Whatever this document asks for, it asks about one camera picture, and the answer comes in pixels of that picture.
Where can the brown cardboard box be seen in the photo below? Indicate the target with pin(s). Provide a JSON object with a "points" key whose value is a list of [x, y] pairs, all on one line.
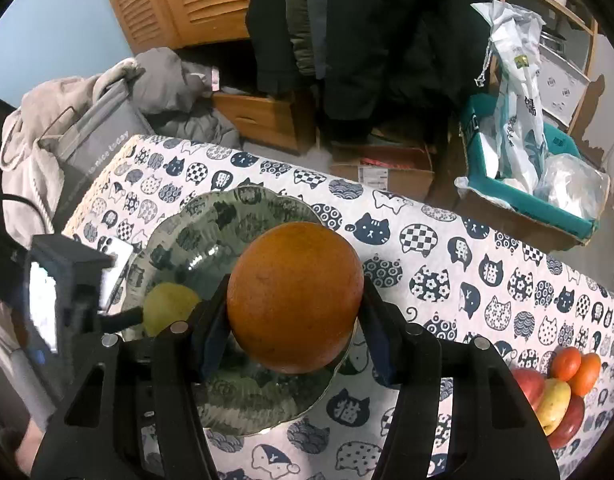
{"points": [[387, 175]]}

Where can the green patterned glass bowl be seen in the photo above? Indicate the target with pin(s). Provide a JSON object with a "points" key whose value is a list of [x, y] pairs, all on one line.
{"points": [[207, 240]]}

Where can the white printed plastic bag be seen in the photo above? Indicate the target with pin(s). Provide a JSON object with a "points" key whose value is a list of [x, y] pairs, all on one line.
{"points": [[517, 85]]}

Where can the grey jacket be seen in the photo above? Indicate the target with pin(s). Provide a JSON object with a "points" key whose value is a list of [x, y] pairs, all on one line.
{"points": [[162, 80]]}

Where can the wooden shelf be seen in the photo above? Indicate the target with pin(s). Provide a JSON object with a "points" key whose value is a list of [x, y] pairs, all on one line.
{"points": [[552, 2]]}

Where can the wooden louvered cabinet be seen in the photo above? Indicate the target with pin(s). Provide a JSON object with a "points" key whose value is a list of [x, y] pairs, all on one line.
{"points": [[197, 0]]}

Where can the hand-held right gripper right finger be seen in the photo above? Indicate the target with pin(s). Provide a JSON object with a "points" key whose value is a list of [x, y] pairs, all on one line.
{"points": [[382, 355]]}

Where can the person's left forearm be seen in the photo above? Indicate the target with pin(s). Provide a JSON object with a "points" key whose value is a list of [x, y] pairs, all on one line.
{"points": [[24, 385]]}

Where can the white smartphone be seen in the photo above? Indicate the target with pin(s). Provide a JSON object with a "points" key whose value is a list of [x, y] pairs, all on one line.
{"points": [[118, 255]]}

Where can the pink clothing label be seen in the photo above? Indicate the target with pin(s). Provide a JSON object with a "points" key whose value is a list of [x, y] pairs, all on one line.
{"points": [[215, 80]]}

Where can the black hanging coat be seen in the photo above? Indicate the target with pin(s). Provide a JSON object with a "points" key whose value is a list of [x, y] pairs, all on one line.
{"points": [[272, 25], [397, 40]]}

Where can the wooden drawer box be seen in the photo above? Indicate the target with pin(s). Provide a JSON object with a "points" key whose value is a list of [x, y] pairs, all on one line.
{"points": [[267, 115]]}

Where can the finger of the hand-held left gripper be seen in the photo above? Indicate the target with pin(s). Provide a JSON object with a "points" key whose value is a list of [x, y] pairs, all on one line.
{"points": [[122, 317]]}

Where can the teal cardboard box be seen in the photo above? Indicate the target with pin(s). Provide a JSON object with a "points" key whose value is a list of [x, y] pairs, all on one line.
{"points": [[537, 205]]}

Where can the white patterned storage box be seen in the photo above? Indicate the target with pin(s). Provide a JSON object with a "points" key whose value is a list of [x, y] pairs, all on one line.
{"points": [[562, 85]]}

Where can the small tangerine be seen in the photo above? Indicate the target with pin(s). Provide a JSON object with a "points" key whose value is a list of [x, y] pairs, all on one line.
{"points": [[588, 374], [566, 362]]}

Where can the dark green padded jacket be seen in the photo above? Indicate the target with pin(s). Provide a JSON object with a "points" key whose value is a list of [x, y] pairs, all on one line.
{"points": [[304, 35]]}

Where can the large yellow-green pear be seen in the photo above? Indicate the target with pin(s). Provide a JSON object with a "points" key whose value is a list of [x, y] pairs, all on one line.
{"points": [[169, 305]]}

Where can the grey tote bag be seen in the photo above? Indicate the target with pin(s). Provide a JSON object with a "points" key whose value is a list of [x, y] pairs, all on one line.
{"points": [[102, 145]]}

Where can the small yellow pear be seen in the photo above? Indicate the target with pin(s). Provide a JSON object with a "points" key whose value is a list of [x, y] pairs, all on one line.
{"points": [[554, 402]]}

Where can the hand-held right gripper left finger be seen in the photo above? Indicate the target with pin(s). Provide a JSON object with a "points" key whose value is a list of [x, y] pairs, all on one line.
{"points": [[214, 347]]}

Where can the large orange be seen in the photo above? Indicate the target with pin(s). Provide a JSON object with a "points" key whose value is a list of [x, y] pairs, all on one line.
{"points": [[294, 300]]}

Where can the clear plastic bag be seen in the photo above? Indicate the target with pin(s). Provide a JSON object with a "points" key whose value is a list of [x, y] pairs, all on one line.
{"points": [[572, 180]]}

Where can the cat print tablecloth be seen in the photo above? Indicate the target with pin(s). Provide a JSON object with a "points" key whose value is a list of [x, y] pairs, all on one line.
{"points": [[307, 190]]}

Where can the red apple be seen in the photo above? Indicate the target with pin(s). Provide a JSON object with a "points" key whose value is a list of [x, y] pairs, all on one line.
{"points": [[569, 425], [529, 387]]}

